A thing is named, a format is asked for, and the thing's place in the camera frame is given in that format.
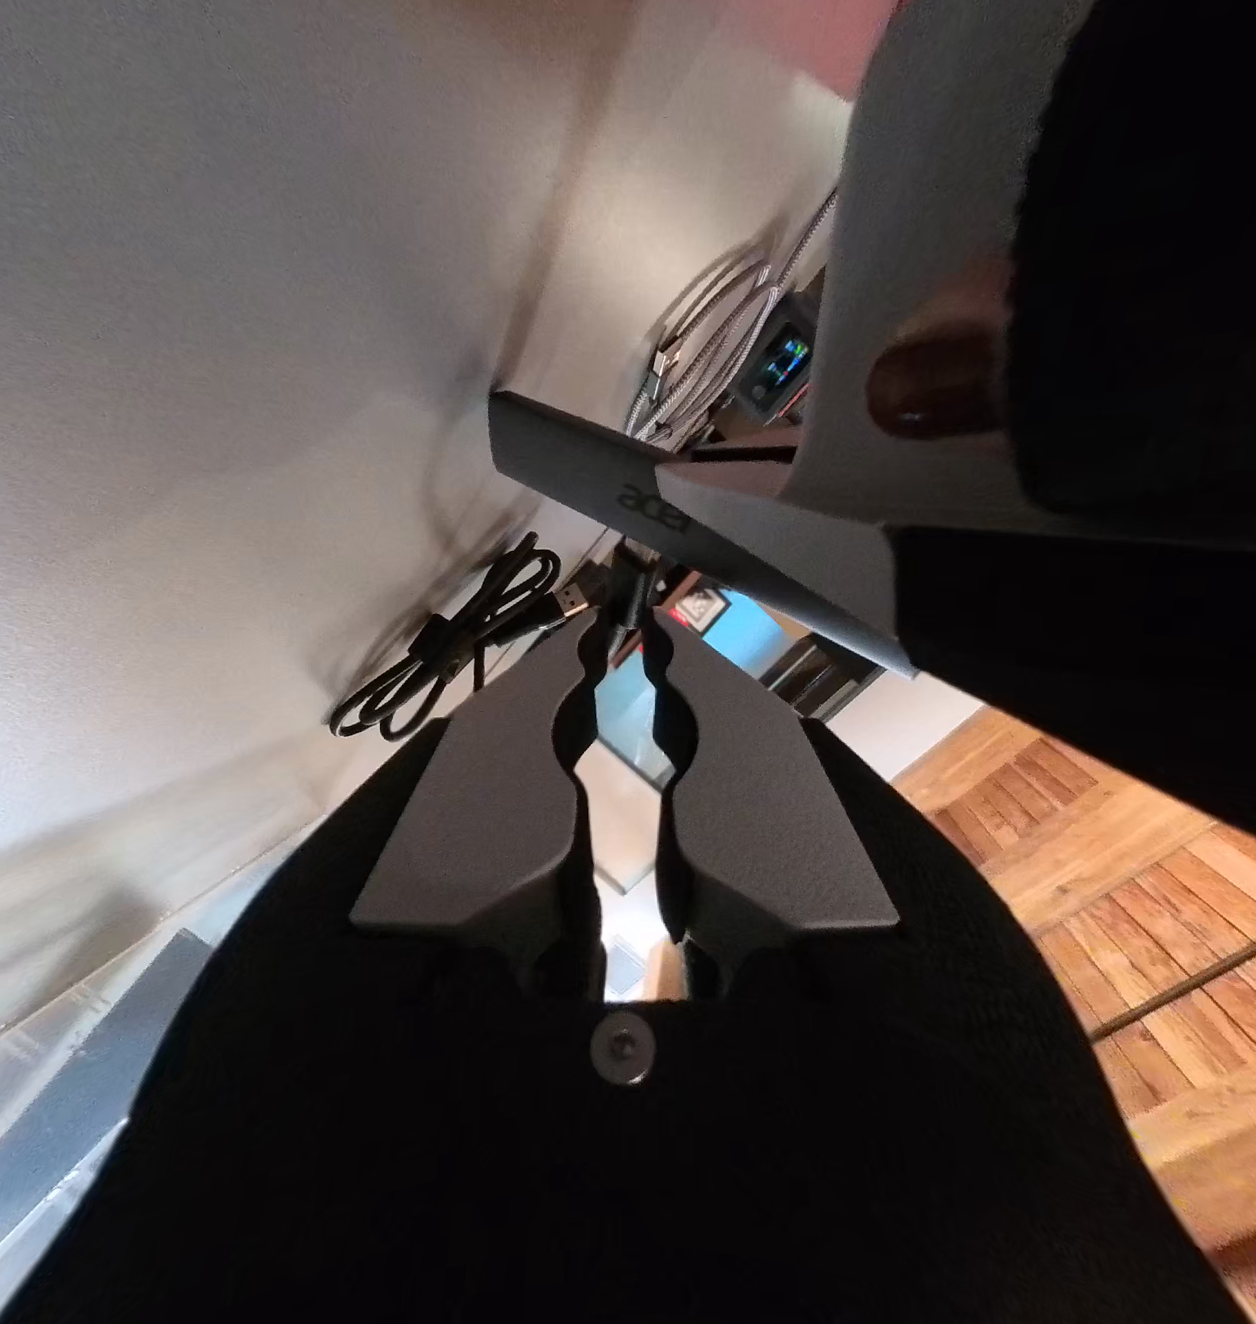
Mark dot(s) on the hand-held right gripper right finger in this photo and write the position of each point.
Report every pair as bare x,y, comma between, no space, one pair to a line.
783,828

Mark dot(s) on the dark grey usb hub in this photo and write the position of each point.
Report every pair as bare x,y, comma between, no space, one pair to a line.
587,466

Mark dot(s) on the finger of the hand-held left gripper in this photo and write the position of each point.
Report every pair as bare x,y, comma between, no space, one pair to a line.
897,207

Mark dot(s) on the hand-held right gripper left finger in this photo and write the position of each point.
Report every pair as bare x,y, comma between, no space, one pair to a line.
473,828

